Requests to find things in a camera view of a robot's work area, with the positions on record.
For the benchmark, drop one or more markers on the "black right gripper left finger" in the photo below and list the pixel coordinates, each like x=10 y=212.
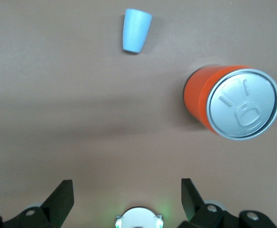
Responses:
x=55 y=206

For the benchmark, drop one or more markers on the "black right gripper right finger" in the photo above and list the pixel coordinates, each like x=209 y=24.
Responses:
x=195 y=209

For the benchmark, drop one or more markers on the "light blue plastic cup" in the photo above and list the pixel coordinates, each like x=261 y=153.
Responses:
x=135 y=31

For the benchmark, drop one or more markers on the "brown table cover mat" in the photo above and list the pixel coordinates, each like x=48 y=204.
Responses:
x=58 y=95

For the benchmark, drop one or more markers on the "orange can with silver lid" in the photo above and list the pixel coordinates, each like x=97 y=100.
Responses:
x=242 y=104

